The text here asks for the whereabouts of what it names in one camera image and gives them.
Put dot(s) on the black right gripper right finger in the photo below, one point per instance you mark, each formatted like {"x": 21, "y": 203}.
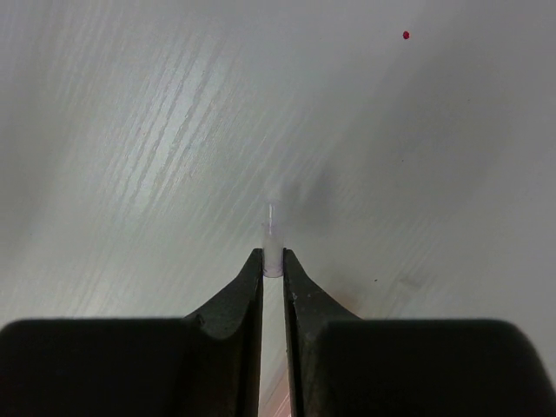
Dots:
{"x": 342, "y": 365}

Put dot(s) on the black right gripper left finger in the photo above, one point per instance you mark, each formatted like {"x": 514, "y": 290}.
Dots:
{"x": 206, "y": 363}

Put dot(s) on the clear purple pen cap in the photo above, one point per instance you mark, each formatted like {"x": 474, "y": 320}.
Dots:
{"x": 272, "y": 240}

